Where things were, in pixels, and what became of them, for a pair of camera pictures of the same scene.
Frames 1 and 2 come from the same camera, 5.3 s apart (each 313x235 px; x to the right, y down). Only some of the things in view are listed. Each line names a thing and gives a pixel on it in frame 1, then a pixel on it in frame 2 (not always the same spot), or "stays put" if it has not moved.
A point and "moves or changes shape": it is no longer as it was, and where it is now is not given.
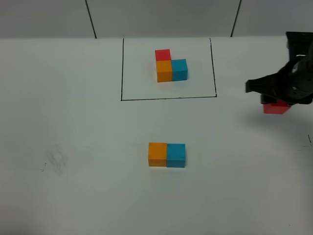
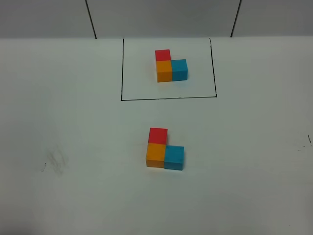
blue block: (176, 155) moves or changes shape
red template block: (164, 55) stays put
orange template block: (164, 70) stays put
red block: (280, 107) → (158, 135)
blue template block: (179, 69) stays put
